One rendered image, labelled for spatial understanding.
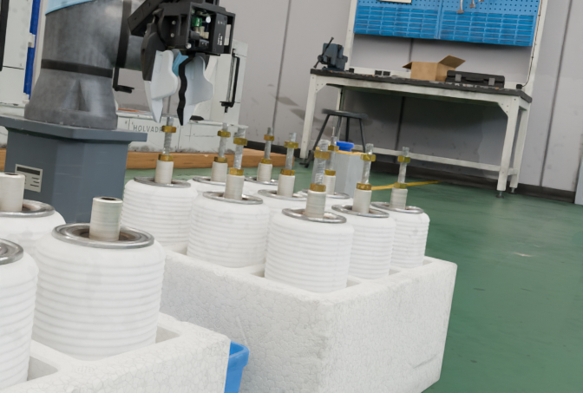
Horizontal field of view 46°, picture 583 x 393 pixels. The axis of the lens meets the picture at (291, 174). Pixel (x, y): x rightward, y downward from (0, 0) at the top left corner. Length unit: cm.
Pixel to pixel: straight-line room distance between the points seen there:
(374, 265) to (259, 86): 572
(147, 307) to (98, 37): 71
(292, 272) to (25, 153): 57
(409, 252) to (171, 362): 52
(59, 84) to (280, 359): 62
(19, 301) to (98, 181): 73
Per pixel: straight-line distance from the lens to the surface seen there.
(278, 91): 646
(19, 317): 46
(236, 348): 74
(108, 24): 117
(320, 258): 76
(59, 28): 118
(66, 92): 116
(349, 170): 120
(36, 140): 116
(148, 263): 52
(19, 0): 312
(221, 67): 448
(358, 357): 80
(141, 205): 90
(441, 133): 590
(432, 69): 544
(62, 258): 51
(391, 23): 599
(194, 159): 396
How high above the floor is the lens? 36
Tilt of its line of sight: 5 degrees down
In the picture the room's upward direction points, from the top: 8 degrees clockwise
